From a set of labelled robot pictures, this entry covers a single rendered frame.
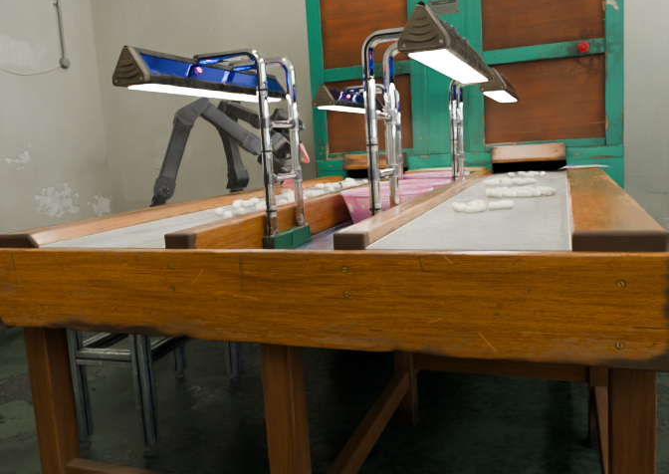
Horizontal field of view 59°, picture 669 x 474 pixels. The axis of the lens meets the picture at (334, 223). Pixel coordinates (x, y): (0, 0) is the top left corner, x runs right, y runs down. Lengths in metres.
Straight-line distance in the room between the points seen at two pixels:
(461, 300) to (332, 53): 2.15
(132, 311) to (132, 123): 3.29
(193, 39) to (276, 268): 3.27
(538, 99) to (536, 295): 1.88
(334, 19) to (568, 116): 1.14
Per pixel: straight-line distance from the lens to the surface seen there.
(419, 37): 0.96
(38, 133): 4.03
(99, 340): 2.13
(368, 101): 1.20
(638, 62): 3.64
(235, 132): 2.12
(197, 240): 1.09
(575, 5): 2.74
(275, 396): 1.11
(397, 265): 0.89
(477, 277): 0.87
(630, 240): 0.88
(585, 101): 2.69
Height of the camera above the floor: 0.90
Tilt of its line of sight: 7 degrees down
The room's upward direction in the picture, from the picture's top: 4 degrees counter-clockwise
